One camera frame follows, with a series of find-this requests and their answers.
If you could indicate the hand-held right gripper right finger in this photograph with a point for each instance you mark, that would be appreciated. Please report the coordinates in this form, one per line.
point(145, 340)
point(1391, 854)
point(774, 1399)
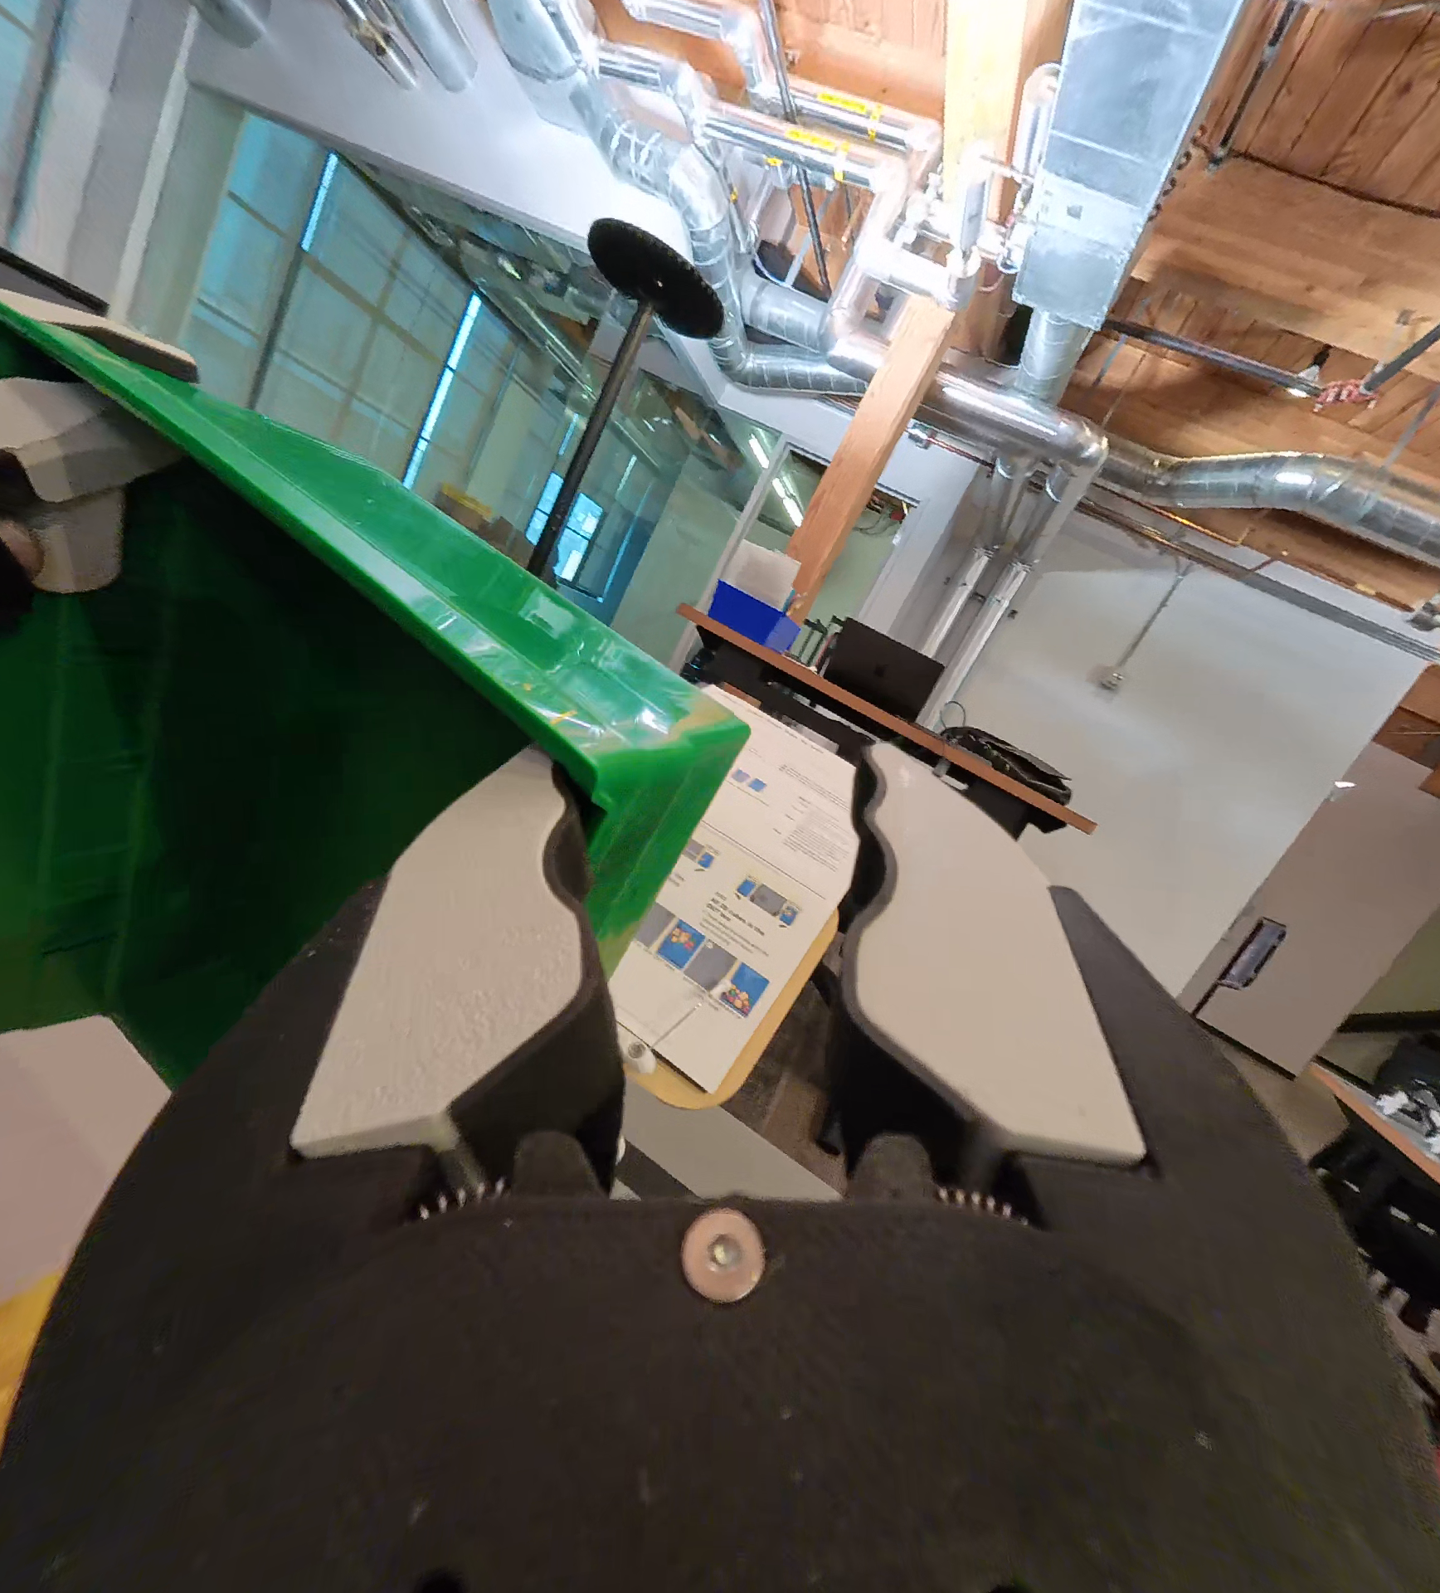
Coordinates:
point(981, 984)

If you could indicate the black pole with disc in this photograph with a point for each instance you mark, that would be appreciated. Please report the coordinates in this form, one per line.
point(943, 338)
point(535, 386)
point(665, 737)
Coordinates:
point(653, 274)

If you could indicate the black laptop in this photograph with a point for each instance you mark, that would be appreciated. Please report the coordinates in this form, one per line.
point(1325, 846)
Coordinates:
point(882, 671)

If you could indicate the white partition panel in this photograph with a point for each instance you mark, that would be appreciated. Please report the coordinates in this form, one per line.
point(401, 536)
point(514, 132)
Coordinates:
point(1356, 896)

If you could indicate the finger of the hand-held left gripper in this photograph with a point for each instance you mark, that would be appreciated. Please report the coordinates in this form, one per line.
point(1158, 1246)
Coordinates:
point(124, 351)
point(36, 435)

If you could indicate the blue plastic bin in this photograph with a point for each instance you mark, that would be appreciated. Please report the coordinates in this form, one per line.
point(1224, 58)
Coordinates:
point(756, 611)

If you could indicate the cluttered side table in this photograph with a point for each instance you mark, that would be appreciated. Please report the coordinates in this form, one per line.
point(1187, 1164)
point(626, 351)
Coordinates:
point(1430, 1125)

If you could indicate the silver rectangular air duct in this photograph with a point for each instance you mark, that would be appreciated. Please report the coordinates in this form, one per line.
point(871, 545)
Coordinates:
point(1119, 149)

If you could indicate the wooden desk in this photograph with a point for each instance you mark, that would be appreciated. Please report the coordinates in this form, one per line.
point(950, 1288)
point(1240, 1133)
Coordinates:
point(1020, 786)

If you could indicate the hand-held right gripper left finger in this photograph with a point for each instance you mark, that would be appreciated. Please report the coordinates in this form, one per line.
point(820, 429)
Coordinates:
point(473, 970)

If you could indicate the round wood-edged table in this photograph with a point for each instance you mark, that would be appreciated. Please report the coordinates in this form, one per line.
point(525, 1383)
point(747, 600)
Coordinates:
point(721, 1092)

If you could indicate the wooden ceiling beam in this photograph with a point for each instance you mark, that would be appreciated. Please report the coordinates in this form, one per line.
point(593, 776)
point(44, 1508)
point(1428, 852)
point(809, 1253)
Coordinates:
point(919, 373)

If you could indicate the silver insulated pipes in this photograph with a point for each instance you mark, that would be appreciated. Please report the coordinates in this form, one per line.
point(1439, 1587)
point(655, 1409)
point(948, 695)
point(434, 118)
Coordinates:
point(733, 136)

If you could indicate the black bag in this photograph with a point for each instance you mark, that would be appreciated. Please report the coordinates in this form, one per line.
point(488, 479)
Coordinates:
point(1007, 761)

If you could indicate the silver round air duct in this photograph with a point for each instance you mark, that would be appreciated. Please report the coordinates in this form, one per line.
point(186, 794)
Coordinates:
point(1294, 491)

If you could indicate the printed instruction sheet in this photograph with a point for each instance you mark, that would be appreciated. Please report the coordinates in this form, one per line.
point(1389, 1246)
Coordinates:
point(747, 846)

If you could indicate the black office chair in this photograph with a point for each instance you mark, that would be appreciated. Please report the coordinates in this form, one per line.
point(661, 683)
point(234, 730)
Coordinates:
point(1418, 1281)

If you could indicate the green plastic box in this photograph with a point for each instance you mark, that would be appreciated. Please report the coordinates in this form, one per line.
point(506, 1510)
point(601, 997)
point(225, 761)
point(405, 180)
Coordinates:
point(236, 747)

